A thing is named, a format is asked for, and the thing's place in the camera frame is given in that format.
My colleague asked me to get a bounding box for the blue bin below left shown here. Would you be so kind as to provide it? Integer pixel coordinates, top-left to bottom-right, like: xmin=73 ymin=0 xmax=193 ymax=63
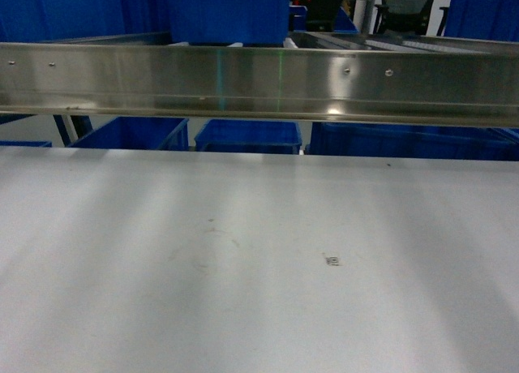
xmin=70 ymin=117 xmax=189 ymax=151

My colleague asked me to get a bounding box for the blue bin below right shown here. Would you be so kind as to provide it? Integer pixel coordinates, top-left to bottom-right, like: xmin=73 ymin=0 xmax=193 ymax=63
xmin=305 ymin=122 xmax=518 ymax=161

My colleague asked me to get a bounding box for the blue bin below centre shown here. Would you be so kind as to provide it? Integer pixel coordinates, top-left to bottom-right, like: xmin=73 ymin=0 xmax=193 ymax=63
xmin=195 ymin=119 xmax=302 ymax=155

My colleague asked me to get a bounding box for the blue bin top right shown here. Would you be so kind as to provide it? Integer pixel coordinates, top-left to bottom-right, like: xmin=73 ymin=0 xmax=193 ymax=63
xmin=444 ymin=0 xmax=518 ymax=42

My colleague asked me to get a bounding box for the small printed label sticker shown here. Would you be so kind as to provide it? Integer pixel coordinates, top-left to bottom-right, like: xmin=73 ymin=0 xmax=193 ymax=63
xmin=325 ymin=256 xmax=341 ymax=266

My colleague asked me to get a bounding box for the black office chair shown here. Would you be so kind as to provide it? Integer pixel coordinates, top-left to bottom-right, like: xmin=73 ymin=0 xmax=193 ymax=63
xmin=373 ymin=0 xmax=434 ymax=35

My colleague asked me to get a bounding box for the blue bin below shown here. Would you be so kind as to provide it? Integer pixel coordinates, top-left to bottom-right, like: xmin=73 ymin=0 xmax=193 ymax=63
xmin=70 ymin=117 xmax=189 ymax=151
xmin=195 ymin=119 xmax=302 ymax=155
xmin=305 ymin=122 xmax=518 ymax=161

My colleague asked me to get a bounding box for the stainless steel shelf rail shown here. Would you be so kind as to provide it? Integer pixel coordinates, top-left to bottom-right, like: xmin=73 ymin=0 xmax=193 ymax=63
xmin=1 ymin=32 xmax=518 ymax=127

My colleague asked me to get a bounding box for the blue bin on upper shelf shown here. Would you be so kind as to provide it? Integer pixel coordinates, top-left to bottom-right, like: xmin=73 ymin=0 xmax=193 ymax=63
xmin=165 ymin=0 xmax=290 ymax=45

